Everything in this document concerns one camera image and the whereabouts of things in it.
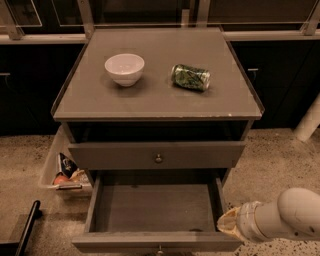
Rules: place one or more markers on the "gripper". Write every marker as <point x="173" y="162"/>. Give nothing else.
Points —
<point x="246" y="218"/>

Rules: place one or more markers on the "grey drawer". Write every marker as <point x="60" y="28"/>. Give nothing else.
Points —
<point x="156" y="155"/>
<point x="152" y="217"/>

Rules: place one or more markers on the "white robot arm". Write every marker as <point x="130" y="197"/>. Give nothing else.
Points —
<point x="274" y="190"/>

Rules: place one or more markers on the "grey top drawer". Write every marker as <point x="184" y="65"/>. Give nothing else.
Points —
<point x="156" y="155"/>

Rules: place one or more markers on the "grey wooden drawer cabinet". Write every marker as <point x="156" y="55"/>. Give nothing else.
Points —
<point x="94" y="108"/>

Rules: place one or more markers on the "green soda can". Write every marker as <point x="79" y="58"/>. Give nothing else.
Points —
<point x="189" y="77"/>

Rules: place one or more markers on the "crumpled tan snack bag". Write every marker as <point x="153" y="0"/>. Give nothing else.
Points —
<point x="79" y="176"/>

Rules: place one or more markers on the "dark snack bag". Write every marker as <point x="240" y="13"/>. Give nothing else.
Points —
<point x="66" y="166"/>

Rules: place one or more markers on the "orange round fruit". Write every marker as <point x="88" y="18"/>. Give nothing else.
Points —
<point x="60" y="179"/>

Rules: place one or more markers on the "clear plastic bin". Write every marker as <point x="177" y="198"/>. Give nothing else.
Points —
<point x="50" y="169"/>

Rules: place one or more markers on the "white ceramic bowl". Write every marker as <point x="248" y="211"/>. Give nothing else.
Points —
<point x="125" y="69"/>

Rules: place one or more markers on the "black bar object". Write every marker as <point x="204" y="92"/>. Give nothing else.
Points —
<point x="17" y="248"/>

